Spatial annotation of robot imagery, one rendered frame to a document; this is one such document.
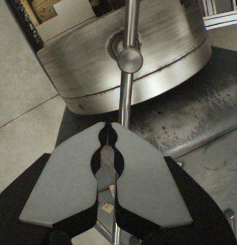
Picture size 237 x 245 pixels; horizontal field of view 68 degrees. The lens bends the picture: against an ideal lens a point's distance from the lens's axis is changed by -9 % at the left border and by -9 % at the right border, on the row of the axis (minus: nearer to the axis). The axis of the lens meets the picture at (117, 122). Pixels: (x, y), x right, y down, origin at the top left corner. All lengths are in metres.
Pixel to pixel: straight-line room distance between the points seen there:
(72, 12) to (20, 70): 1.25
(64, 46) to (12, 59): 1.34
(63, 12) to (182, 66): 0.22
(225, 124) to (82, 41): 0.24
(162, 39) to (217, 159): 0.22
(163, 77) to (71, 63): 0.13
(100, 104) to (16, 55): 1.34
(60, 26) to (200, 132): 0.29
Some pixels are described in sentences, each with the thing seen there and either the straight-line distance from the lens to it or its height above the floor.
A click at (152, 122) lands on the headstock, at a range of 0.30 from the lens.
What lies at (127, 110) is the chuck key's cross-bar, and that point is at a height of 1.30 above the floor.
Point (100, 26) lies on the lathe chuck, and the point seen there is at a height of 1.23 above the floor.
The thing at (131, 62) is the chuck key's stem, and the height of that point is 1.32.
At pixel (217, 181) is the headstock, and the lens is 0.40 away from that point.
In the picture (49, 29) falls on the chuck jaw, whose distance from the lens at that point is 0.37.
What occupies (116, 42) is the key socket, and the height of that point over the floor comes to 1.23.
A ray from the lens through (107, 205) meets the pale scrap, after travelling 0.35.
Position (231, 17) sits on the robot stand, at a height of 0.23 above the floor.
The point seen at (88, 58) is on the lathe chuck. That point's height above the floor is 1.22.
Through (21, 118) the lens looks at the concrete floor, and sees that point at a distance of 1.73.
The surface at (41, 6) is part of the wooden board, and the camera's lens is 0.61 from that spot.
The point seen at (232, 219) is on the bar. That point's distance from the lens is 0.51.
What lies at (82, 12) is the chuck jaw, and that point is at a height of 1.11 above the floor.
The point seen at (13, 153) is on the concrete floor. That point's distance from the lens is 1.94.
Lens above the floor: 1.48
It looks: 62 degrees down
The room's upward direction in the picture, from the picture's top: 163 degrees clockwise
